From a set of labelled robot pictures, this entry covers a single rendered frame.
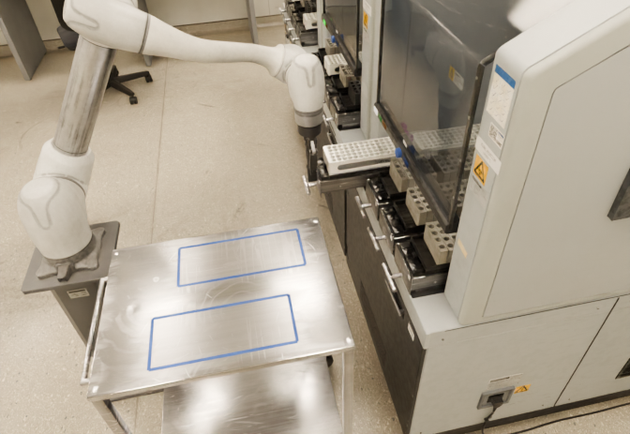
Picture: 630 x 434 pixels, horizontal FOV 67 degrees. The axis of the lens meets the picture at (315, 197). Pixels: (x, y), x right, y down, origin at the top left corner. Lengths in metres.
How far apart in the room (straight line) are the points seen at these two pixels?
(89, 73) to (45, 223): 0.44
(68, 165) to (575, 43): 1.38
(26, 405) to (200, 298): 1.21
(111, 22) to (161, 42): 0.12
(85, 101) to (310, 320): 0.90
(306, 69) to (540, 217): 0.73
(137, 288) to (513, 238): 0.93
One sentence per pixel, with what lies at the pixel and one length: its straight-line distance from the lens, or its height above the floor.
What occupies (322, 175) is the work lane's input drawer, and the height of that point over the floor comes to 0.82.
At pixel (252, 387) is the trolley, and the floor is 0.28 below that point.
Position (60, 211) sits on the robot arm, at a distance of 1.54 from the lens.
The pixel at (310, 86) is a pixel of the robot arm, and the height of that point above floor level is 1.15.
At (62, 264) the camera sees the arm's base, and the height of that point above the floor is 0.74.
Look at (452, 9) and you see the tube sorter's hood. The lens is 1.16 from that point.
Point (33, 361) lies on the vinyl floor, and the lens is 2.46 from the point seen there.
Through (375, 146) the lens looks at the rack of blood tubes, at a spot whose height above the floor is 0.86.
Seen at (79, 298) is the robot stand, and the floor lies 0.58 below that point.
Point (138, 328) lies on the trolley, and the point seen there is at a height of 0.82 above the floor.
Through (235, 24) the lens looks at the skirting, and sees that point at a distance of 5.10.
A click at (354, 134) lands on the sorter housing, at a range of 1.95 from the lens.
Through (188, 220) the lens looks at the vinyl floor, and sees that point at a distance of 2.75.
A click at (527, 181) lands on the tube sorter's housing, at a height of 1.20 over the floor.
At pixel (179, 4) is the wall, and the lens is 5.03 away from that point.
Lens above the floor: 1.80
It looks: 41 degrees down
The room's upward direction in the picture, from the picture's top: 3 degrees counter-clockwise
